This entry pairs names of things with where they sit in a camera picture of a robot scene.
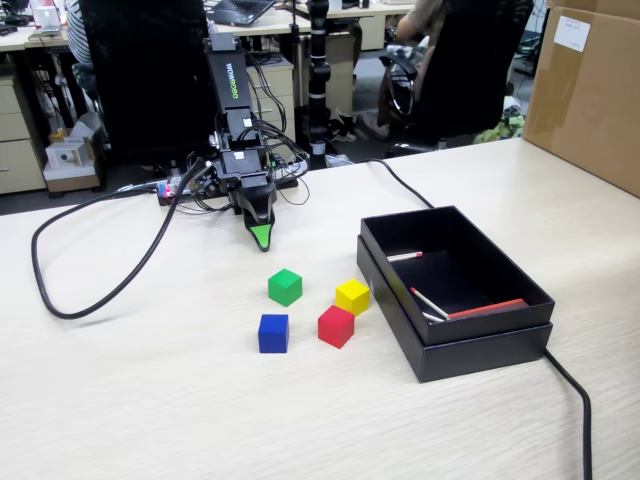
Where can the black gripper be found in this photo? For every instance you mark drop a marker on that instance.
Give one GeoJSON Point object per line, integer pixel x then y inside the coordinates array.
{"type": "Point", "coordinates": [242, 170]}

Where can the green wooden cube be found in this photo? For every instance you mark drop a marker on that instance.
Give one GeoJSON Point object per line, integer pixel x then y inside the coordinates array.
{"type": "Point", "coordinates": [285, 287]}

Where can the yellow wooden cube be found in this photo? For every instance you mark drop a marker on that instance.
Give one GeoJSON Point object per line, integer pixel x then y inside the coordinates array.
{"type": "Point", "coordinates": [352, 297]}

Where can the blue wooden cube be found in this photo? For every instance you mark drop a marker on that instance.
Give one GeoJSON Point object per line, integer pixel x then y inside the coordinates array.
{"type": "Point", "coordinates": [273, 334]}

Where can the red wooden cube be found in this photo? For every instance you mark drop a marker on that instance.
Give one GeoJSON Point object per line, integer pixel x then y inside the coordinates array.
{"type": "Point", "coordinates": [335, 327]}

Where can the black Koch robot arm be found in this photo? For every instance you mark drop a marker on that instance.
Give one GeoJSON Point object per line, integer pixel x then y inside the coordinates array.
{"type": "Point", "coordinates": [227, 75]}

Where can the robot base with circuit board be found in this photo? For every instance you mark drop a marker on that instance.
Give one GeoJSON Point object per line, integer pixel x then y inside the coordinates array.
{"type": "Point", "coordinates": [167, 191]}

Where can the small open cardboard box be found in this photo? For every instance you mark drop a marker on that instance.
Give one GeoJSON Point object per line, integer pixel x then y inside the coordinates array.
{"type": "Point", "coordinates": [70, 177]}

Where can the white product box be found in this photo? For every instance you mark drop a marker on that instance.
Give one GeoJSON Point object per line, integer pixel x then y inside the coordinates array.
{"type": "Point", "coordinates": [65, 157]}

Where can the black cardboard box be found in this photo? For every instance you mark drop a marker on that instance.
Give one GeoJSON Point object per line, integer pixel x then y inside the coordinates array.
{"type": "Point", "coordinates": [490, 325]}

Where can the black open box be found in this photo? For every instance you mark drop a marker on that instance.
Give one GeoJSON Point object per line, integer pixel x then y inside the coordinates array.
{"type": "Point", "coordinates": [485, 357]}

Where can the large brown cardboard box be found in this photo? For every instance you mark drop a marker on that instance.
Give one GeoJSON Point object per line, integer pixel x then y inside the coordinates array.
{"type": "Point", "coordinates": [585, 100]}

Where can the beige drawer cabinet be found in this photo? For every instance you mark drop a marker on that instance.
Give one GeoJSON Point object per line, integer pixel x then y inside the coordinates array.
{"type": "Point", "coordinates": [280, 85]}
{"type": "Point", "coordinates": [20, 150]}

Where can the black segmented pole white rings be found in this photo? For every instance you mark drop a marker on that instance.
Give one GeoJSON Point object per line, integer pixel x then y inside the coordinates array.
{"type": "Point", "coordinates": [318, 60]}

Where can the black mesh office chair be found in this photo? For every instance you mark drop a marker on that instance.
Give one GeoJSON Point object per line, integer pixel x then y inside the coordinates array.
{"type": "Point", "coordinates": [145, 75]}

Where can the beige office desk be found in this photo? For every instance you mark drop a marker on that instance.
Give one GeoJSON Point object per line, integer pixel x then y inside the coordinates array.
{"type": "Point", "coordinates": [15, 40]}
{"type": "Point", "coordinates": [290, 22]}

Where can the black laptop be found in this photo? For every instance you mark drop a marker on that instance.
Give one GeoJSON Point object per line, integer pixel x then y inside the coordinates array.
{"type": "Point", "coordinates": [240, 10]}

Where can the black office chair with armrest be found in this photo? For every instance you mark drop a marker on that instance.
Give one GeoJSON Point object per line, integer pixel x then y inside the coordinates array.
{"type": "Point", "coordinates": [465, 75]}

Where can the red matchbox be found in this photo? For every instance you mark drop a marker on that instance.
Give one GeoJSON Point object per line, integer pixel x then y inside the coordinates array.
{"type": "Point", "coordinates": [490, 308]}

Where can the yellow green bag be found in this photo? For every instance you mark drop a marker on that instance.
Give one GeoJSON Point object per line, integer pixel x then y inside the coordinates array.
{"type": "Point", "coordinates": [500, 132]}

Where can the person in striped shirt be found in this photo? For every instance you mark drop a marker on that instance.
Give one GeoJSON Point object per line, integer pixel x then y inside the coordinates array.
{"type": "Point", "coordinates": [77, 35]}

